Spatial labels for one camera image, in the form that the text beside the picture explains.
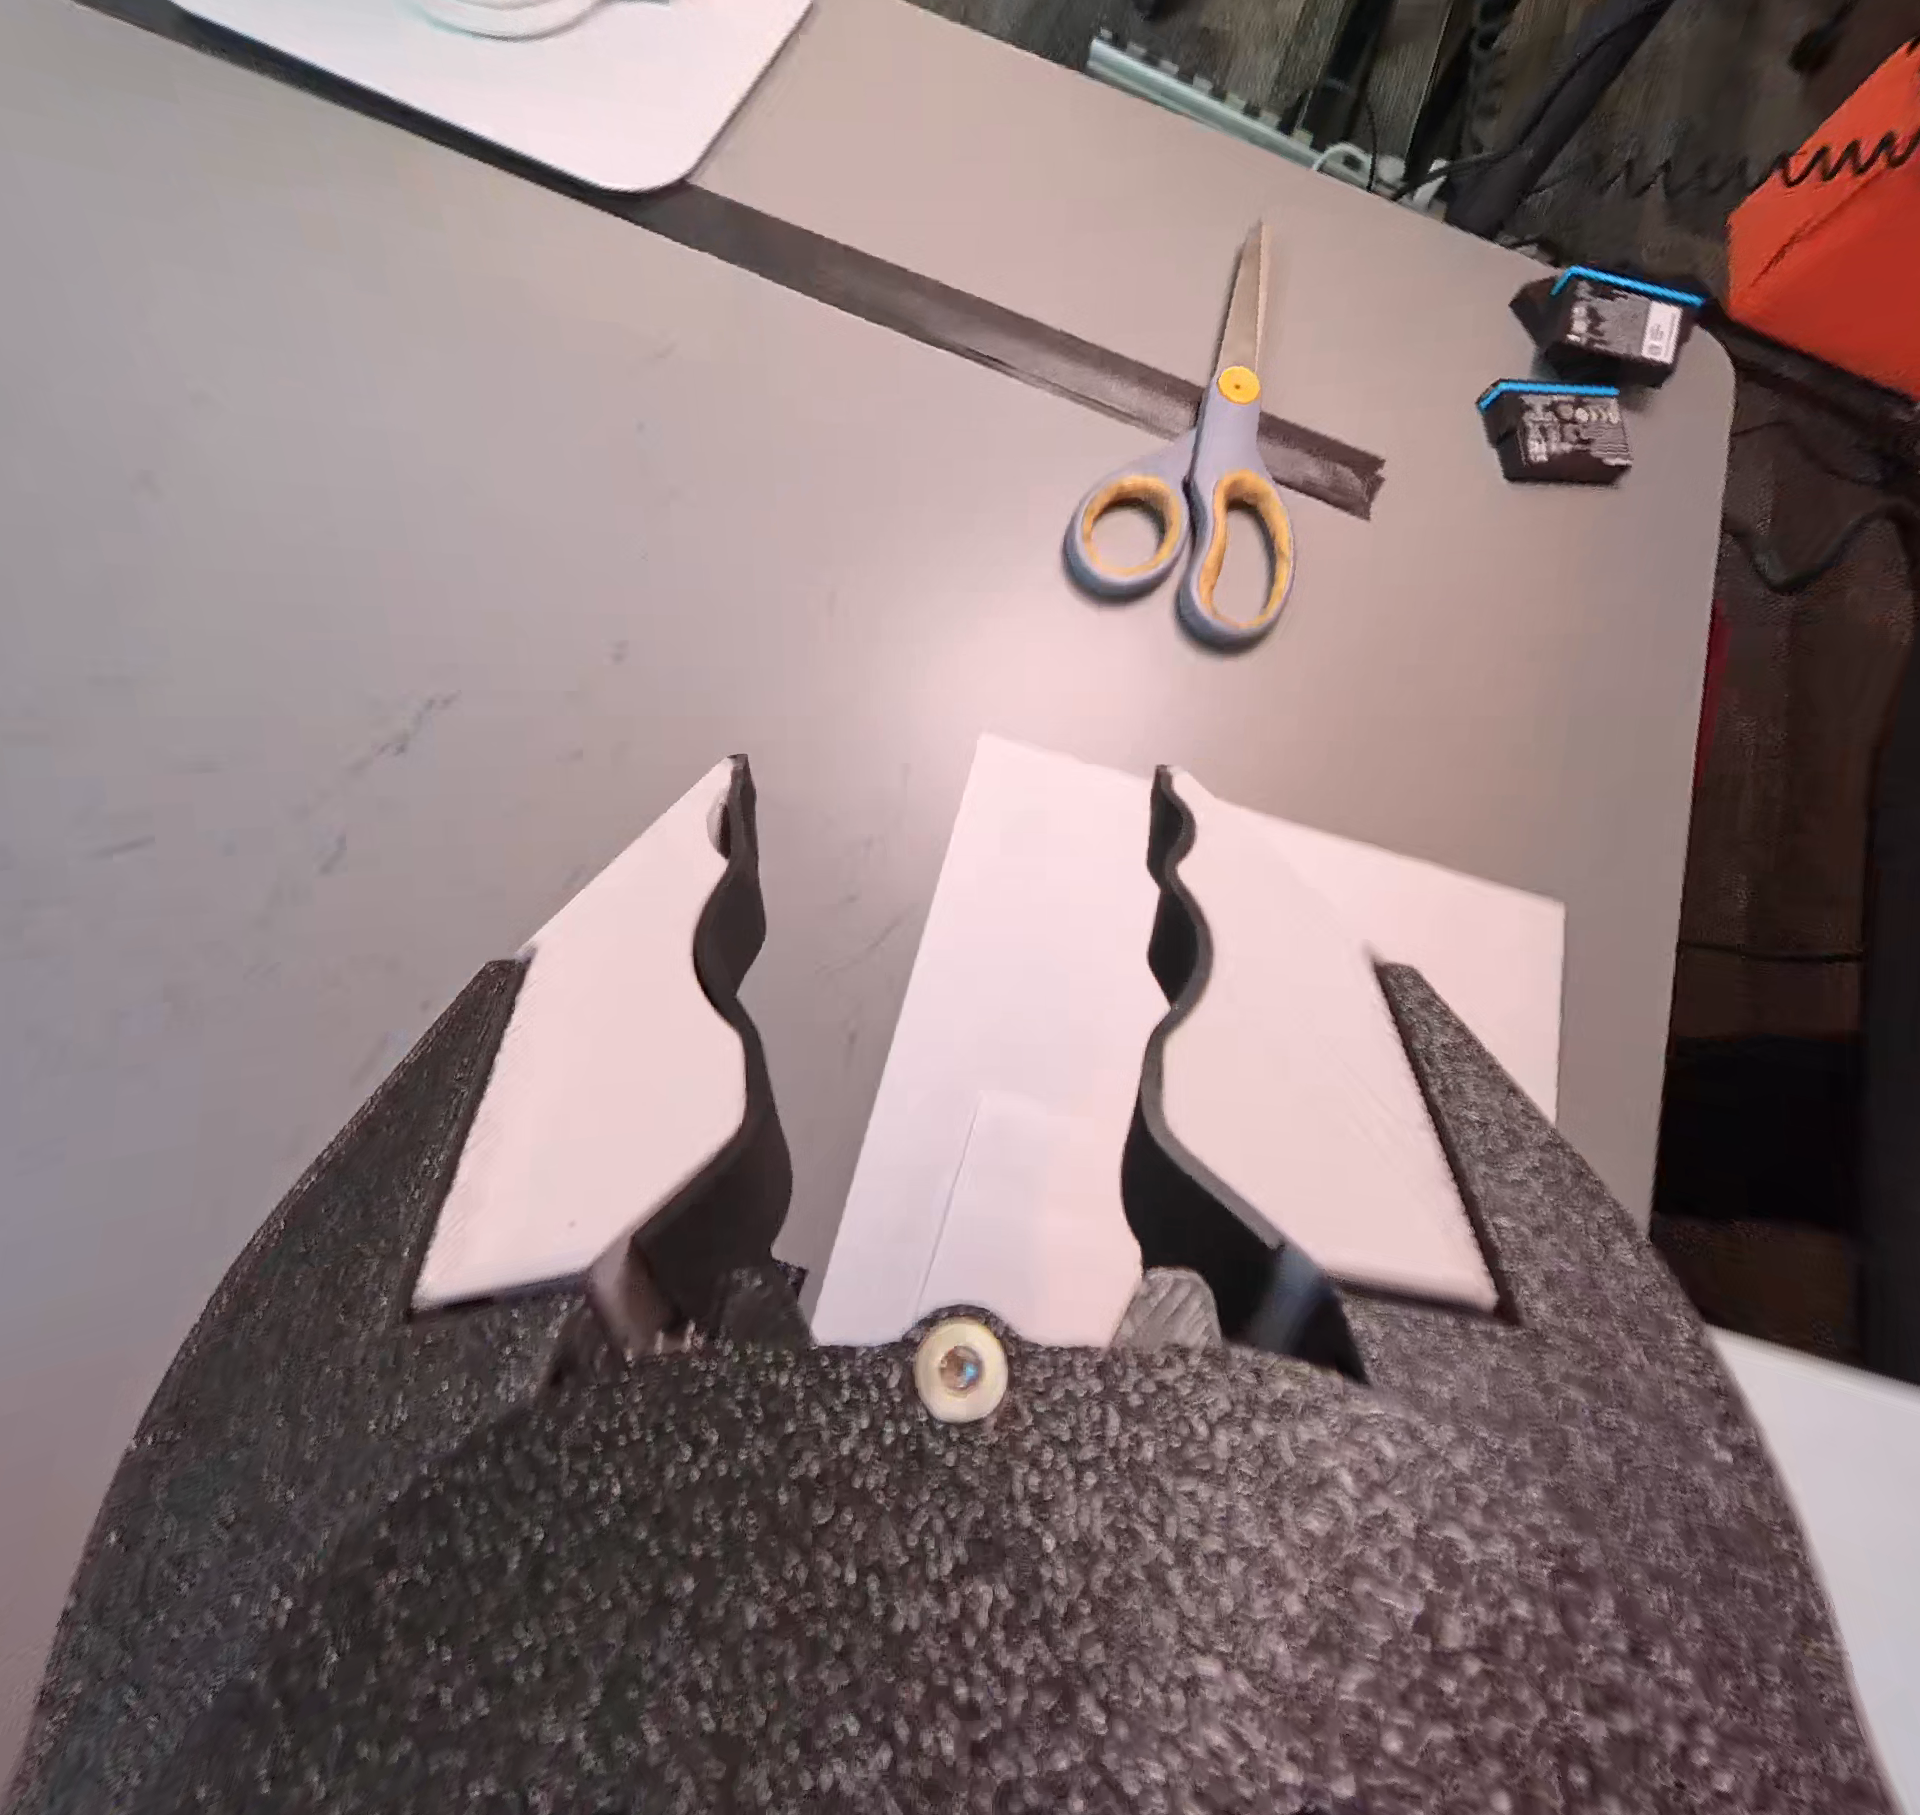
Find white wire stand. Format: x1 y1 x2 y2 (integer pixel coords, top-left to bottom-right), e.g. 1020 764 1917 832
150 0 821 194

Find white paper sheet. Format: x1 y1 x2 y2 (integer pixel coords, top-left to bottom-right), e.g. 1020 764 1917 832
811 732 1570 1350

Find black coiled cable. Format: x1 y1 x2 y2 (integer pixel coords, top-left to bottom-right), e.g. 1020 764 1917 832
1605 120 1920 204

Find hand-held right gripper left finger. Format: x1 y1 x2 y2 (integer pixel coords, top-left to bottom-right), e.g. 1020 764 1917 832
413 754 799 1364

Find orange box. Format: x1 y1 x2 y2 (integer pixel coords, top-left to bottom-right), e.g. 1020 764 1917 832
1725 38 1920 362

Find grey desk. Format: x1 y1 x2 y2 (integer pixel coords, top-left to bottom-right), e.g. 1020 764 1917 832
0 0 1743 1720

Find black battery with blue end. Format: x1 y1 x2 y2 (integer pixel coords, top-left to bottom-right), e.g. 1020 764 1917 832
1512 268 1711 392
1476 378 1635 486

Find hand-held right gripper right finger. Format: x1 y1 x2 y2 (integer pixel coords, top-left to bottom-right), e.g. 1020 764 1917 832
1116 766 1507 1386

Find white flat panel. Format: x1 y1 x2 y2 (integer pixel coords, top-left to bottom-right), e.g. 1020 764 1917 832
1711 1328 1920 1815

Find grey orange-handled scissors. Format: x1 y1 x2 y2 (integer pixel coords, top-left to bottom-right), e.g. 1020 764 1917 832
1063 218 1301 652

